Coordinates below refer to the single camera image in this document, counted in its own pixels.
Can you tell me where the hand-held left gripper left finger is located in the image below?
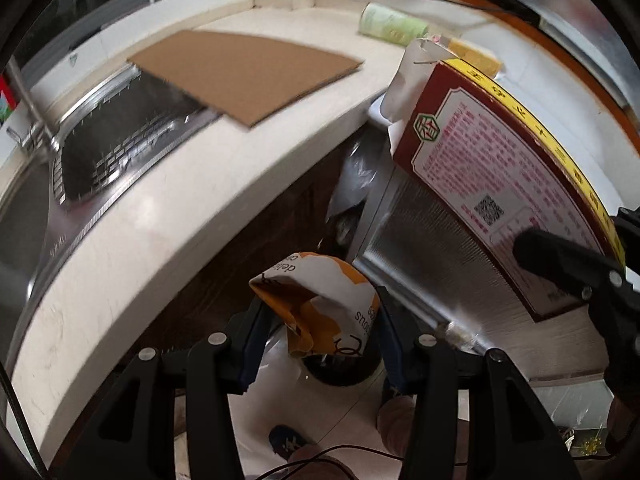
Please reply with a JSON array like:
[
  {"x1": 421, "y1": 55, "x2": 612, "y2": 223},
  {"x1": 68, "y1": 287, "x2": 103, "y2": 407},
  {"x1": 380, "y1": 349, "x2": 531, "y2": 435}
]
[{"x1": 82, "y1": 296, "x2": 275, "y2": 480}]

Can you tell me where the person's right hand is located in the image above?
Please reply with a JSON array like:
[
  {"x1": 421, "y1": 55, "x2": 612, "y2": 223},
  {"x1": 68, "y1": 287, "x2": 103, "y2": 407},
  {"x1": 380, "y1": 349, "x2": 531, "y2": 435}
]
[{"x1": 605, "y1": 394, "x2": 640, "y2": 457}]

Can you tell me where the orange wooden trim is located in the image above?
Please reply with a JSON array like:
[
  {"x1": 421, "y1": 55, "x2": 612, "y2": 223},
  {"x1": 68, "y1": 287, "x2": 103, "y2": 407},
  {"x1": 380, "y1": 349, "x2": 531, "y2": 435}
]
[{"x1": 312, "y1": 0, "x2": 640, "y2": 156}]

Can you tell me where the person's leg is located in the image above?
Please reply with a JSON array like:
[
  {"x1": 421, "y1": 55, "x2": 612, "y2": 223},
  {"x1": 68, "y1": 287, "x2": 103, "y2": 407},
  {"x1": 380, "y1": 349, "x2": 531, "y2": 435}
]
[
  {"x1": 377, "y1": 397, "x2": 416, "y2": 456},
  {"x1": 289, "y1": 442, "x2": 356, "y2": 480}
]

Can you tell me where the trash bin with black bag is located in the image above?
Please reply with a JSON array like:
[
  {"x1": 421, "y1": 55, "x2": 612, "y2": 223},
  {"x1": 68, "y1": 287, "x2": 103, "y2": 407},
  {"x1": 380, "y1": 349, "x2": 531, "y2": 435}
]
[{"x1": 300, "y1": 130, "x2": 401, "y2": 388}]

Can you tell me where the dark wooden cabinet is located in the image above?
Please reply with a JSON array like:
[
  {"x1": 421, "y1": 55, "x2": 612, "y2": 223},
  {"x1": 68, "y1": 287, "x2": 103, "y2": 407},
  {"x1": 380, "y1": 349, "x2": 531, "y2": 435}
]
[{"x1": 115, "y1": 125, "x2": 361, "y2": 361}]

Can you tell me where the clear plastic bag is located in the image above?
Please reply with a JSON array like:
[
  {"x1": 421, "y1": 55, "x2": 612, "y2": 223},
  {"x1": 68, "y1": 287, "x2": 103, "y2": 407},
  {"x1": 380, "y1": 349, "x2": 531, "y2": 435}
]
[{"x1": 530, "y1": 380, "x2": 617, "y2": 461}]

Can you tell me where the red yellow cardboard box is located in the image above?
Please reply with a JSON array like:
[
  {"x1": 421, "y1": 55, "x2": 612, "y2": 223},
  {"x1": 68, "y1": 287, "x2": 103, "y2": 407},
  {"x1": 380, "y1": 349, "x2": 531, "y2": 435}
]
[{"x1": 382, "y1": 37, "x2": 628, "y2": 323}]

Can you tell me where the red green packet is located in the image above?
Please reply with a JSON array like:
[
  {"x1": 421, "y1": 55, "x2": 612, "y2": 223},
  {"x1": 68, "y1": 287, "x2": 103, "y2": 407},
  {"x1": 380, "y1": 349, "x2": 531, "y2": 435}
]
[{"x1": 0, "y1": 75, "x2": 21, "y2": 121}]

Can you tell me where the metal faucet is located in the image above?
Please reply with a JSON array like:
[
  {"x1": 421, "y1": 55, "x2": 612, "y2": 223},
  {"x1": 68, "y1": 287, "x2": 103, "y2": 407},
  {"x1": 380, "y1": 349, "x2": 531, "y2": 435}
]
[{"x1": 10, "y1": 60, "x2": 56, "y2": 153}]

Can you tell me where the green cylindrical can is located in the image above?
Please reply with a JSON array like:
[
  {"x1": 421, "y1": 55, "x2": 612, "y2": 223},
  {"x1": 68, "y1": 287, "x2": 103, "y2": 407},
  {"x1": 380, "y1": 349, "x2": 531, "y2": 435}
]
[{"x1": 359, "y1": 2, "x2": 431, "y2": 50}]

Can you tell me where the brown cardboard sheet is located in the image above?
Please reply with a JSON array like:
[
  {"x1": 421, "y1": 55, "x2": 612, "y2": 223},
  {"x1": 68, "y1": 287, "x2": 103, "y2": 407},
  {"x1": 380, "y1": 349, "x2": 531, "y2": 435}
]
[{"x1": 127, "y1": 30, "x2": 366, "y2": 133}]

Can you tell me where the stainless steel sink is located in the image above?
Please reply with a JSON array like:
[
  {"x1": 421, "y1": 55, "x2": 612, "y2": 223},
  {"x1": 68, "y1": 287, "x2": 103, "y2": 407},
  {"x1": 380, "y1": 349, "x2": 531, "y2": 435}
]
[{"x1": 0, "y1": 67, "x2": 221, "y2": 311}]

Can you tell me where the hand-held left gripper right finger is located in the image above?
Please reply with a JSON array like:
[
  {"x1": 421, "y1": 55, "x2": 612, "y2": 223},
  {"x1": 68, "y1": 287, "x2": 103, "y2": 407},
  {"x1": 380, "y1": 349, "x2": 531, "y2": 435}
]
[{"x1": 374, "y1": 286, "x2": 571, "y2": 480}]

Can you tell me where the orange white paper bag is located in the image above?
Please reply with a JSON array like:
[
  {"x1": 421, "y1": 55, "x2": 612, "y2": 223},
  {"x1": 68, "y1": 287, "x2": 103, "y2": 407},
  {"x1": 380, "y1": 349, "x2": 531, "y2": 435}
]
[{"x1": 249, "y1": 251, "x2": 382, "y2": 358}]

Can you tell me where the glass window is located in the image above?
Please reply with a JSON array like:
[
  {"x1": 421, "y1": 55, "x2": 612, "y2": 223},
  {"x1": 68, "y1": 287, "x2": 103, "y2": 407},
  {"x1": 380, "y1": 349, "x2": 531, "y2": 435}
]
[{"x1": 10, "y1": 0, "x2": 151, "y2": 76}]

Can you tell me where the blue shoe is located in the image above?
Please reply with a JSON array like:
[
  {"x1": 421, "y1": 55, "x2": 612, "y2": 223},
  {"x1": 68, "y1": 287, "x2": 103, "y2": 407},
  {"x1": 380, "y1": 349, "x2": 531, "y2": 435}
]
[{"x1": 268, "y1": 424, "x2": 308, "y2": 461}]

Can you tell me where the dark mesh sink tray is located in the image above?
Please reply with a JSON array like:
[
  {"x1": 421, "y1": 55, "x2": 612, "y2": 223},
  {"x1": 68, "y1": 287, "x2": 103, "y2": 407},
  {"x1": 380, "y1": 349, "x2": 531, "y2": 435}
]
[{"x1": 50, "y1": 67, "x2": 221, "y2": 206}]

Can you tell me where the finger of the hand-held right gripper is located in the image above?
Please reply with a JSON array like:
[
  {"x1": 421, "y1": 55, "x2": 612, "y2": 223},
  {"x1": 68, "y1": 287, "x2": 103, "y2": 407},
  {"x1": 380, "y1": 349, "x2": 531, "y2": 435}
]
[{"x1": 512, "y1": 229, "x2": 626, "y2": 301}]

